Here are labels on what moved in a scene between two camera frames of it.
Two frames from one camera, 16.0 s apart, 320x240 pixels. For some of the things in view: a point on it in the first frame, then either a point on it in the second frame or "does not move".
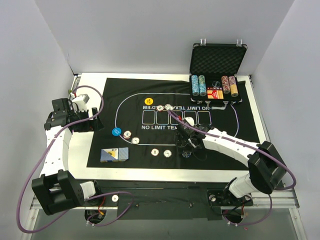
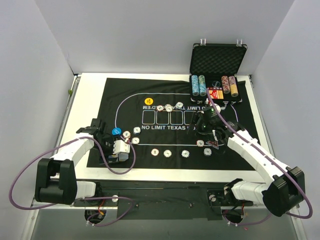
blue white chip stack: x=186 y=154 does not move
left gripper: x=88 y=120 → x=105 y=149
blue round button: x=116 y=131 does not move
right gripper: x=186 y=139 → x=199 y=120
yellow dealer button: x=148 y=101 does not move
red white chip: x=160 y=108 does not move
